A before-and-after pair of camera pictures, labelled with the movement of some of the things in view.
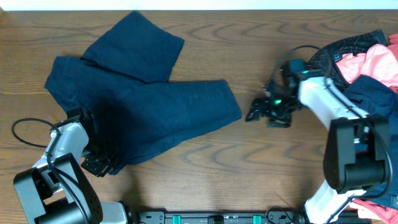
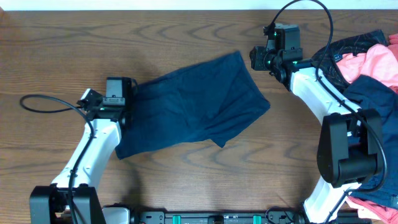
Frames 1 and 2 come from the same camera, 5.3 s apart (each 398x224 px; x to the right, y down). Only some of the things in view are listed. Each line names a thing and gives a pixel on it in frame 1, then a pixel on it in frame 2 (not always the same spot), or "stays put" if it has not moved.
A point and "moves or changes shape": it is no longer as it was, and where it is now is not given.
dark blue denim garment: (379, 101) stays put
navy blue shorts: (122, 84) moves or changes shape
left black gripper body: (97, 160) to (127, 107)
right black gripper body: (280, 107) to (266, 61)
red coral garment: (393, 38) stays put
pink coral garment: (377, 63) stays put
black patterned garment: (322, 64) stays put
